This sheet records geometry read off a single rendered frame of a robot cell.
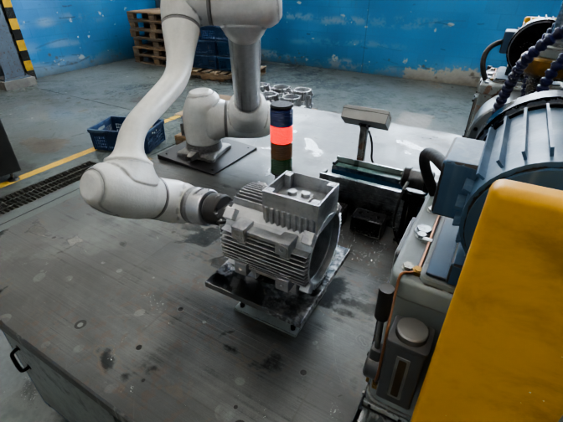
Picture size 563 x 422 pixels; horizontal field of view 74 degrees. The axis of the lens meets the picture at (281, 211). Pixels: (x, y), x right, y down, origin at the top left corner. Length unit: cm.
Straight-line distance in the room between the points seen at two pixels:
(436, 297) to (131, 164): 63
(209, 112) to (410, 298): 123
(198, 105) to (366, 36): 564
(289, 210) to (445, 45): 615
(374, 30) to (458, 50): 136
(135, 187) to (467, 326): 65
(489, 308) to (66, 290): 98
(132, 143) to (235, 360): 51
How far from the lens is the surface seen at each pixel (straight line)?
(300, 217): 70
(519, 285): 40
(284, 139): 98
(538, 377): 48
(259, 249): 75
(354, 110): 144
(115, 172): 82
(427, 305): 54
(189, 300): 100
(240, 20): 113
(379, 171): 134
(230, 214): 77
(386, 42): 695
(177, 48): 108
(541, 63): 106
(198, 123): 161
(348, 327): 93
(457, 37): 671
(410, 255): 56
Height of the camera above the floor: 150
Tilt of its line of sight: 33 degrees down
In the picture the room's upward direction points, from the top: straight up
